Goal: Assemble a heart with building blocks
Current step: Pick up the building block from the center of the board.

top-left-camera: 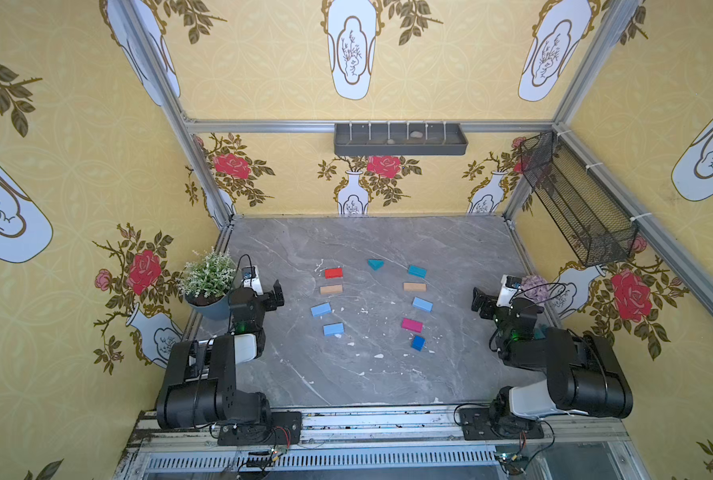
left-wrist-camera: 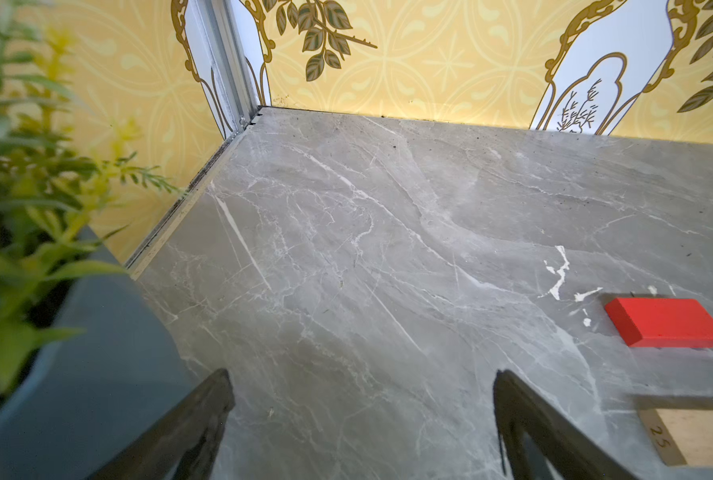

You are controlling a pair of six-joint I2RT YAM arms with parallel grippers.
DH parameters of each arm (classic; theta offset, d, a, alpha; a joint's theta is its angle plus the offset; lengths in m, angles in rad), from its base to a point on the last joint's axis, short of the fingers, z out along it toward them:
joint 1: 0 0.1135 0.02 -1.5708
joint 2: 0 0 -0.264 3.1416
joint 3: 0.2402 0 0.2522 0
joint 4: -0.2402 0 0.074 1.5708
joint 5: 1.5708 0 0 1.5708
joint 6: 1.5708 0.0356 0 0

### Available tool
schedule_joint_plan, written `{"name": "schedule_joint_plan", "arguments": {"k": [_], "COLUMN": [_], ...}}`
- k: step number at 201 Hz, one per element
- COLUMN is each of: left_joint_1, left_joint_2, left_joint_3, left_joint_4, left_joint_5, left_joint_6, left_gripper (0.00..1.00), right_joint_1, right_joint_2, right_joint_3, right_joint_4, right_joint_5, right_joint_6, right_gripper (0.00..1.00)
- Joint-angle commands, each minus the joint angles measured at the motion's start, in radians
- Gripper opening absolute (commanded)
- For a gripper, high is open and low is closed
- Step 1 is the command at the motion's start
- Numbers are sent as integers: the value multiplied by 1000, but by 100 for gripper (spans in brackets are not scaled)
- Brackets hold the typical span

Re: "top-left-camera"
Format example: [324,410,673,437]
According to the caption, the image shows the grey wall shelf tray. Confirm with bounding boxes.
[334,121,469,157]

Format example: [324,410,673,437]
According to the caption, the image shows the pink flower bouquet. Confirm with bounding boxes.
[520,275,552,304]

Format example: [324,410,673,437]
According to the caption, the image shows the dark blue square block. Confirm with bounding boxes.
[410,335,425,352]

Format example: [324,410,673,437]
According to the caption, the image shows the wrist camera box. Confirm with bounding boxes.
[242,265,264,295]
[496,275,522,307]

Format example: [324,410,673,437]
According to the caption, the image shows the red rectangular block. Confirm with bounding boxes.
[324,268,344,279]

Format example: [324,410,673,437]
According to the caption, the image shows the aluminium front rail frame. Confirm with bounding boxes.
[114,404,649,479]

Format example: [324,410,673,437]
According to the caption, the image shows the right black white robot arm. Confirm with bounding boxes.
[471,288,633,438]

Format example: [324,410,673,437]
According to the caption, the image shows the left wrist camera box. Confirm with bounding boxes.
[242,265,264,295]

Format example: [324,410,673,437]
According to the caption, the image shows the lower left light blue block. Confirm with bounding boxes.
[322,322,344,336]

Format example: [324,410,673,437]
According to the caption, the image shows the light blue block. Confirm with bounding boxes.
[310,303,332,317]
[412,297,433,313]
[322,322,344,336]

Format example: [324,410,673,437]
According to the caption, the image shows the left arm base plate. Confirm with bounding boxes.
[218,411,302,447]

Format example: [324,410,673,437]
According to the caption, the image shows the potted white green plant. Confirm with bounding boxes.
[178,250,238,321]

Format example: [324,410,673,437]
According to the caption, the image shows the teal rectangular block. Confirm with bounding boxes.
[407,265,427,278]

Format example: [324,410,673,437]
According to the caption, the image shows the black wire mesh basket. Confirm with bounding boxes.
[516,132,638,266]

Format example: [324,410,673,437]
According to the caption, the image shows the right light blue block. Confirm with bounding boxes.
[412,297,433,313]

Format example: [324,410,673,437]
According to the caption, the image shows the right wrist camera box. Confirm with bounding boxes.
[496,275,522,307]

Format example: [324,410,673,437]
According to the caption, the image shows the magenta rectangular block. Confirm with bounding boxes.
[400,318,423,333]

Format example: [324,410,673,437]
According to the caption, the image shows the upper left light blue block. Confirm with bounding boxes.
[310,303,332,317]

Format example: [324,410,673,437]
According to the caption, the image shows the natural wood block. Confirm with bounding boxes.
[320,284,344,295]
[403,282,427,292]

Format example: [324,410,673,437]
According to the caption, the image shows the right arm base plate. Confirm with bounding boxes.
[453,404,545,441]

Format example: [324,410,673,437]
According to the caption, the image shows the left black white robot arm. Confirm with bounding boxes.
[156,281,284,429]

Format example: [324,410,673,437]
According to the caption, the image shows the teal triangular block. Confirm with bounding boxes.
[367,259,384,271]

